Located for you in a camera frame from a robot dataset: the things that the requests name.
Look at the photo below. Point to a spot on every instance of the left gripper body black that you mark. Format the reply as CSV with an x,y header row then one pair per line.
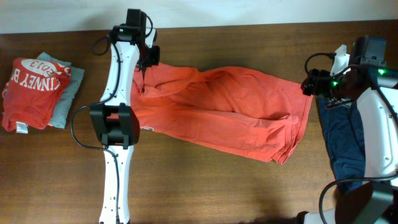
x,y
150,56

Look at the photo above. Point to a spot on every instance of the folded light blue t-shirt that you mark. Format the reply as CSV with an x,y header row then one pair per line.
x,y
60,113

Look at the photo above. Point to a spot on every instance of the navy blue garment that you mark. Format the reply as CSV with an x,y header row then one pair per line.
x,y
342,130

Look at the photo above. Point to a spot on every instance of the orange-red t-shirt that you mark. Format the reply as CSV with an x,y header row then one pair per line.
x,y
231,109

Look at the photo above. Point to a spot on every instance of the folded red printed t-shirt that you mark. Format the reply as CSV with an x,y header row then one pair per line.
x,y
31,94

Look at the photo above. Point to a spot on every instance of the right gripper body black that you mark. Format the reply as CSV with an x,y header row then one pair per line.
x,y
321,83

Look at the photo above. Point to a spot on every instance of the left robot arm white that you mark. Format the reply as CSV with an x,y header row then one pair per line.
x,y
116,126

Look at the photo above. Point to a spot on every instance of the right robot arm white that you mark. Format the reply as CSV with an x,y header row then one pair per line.
x,y
357,101

